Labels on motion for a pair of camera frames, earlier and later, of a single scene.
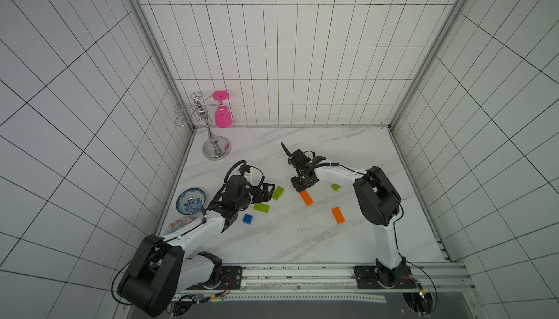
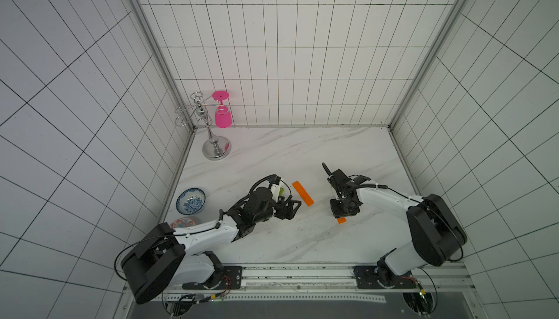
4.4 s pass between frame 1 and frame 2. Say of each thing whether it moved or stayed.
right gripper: moved
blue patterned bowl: stayed
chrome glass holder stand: stayed
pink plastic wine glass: stayed
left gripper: moved
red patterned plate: stayed
